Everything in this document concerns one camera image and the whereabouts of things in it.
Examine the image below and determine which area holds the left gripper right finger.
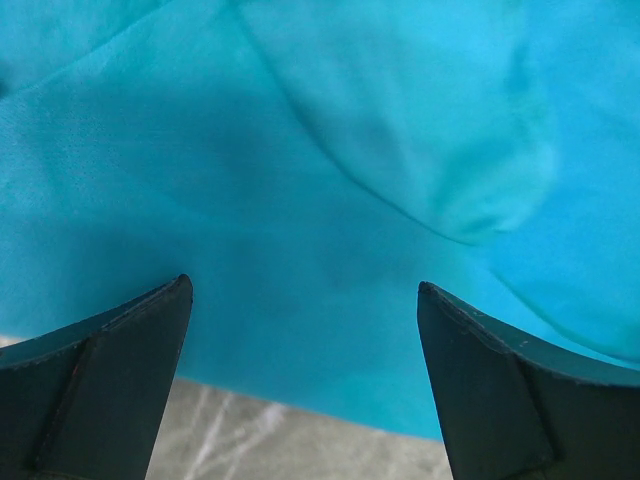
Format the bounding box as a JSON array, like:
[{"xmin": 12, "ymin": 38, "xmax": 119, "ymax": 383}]
[{"xmin": 417, "ymin": 282, "xmax": 639, "ymax": 480}]

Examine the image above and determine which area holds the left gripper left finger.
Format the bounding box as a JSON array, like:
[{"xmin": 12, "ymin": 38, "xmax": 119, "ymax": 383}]
[{"xmin": 1, "ymin": 275, "xmax": 193, "ymax": 480}]

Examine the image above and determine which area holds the teal t-shirt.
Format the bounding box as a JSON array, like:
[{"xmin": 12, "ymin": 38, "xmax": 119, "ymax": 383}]
[{"xmin": 1, "ymin": 1, "xmax": 639, "ymax": 438}]

